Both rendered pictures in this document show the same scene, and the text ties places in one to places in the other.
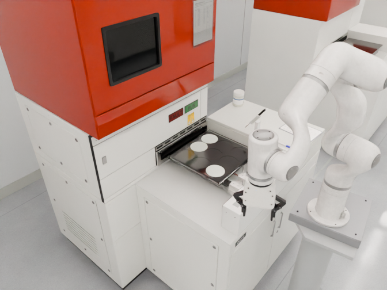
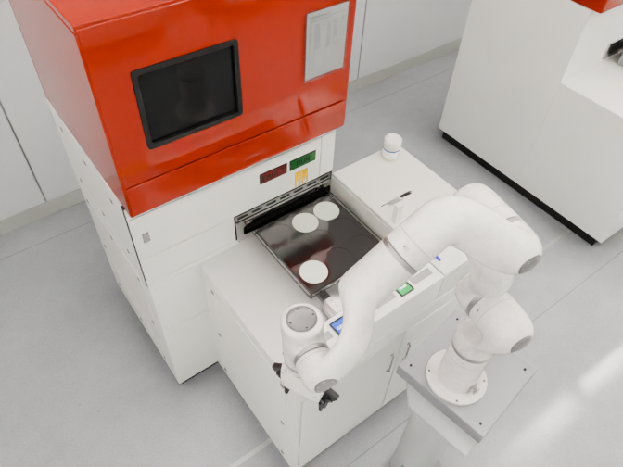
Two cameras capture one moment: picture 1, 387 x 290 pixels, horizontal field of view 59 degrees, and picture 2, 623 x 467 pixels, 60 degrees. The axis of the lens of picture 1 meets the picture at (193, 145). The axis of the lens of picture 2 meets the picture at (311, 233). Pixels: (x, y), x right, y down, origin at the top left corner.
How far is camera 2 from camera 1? 53 cm
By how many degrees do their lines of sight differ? 15
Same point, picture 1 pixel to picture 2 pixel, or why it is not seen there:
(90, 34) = (110, 82)
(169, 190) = (243, 285)
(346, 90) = not seen: hidden behind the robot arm
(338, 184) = (467, 354)
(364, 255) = (542, 413)
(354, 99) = not seen: hidden behind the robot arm
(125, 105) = (176, 170)
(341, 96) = not seen: hidden behind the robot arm
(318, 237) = (427, 411)
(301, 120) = (357, 314)
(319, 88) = (399, 271)
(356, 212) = (500, 385)
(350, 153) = (485, 323)
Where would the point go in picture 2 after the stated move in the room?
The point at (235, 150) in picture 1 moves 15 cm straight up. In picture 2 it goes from (357, 240) to (362, 212)
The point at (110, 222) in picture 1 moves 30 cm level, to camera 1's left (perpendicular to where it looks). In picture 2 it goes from (158, 310) to (85, 294)
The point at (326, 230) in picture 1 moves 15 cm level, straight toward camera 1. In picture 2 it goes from (441, 405) to (412, 441)
